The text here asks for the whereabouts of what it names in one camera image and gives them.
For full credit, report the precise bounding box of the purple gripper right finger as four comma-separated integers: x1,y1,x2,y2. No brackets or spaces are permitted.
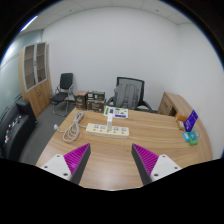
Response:
131,143,183,186

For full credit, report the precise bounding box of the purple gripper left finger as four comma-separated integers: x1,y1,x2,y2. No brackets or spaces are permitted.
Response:
39,142,92,186

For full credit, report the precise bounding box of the white charger plug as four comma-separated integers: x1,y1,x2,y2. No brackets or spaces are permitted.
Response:
107,113,113,131

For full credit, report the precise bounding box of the white power strip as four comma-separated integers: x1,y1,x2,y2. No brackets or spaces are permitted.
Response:
86,123,129,139

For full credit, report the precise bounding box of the teal green small box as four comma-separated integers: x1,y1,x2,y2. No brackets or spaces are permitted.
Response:
183,131,198,146

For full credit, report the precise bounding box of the green purple leaflet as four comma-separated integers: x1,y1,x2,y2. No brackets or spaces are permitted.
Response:
104,106,128,119

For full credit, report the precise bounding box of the small orange box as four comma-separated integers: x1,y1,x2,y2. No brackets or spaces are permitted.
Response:
175,113,187,130

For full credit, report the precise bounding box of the black mesh office chair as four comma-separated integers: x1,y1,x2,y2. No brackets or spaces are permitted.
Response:
106,77,154,113

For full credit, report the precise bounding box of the purple standing card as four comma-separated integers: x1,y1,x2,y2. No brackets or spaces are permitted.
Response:
184,111,198,132

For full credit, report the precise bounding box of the dark cardboard box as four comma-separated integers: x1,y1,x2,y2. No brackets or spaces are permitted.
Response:
87,91,106,113

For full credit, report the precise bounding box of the wooden side drawer unit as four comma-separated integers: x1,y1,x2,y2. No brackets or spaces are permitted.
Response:
158,92,186,116

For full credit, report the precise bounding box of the brown cardboard box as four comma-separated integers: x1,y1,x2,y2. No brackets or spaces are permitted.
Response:
75,91,87,110

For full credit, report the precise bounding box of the grey backpack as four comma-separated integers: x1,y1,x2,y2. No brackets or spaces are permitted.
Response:
114,84,139,110

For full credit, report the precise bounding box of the black visitor chair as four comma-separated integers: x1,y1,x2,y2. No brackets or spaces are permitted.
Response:
51,73,73,106

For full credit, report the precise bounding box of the black leather sofa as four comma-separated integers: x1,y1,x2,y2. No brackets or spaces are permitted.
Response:
0,100,37,161

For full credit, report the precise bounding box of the wooden glass-door cabinet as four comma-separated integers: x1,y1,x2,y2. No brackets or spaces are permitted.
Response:
18,42,50,117

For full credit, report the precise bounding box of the white coiled power cable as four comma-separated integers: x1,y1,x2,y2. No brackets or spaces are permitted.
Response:
53,110,87,144

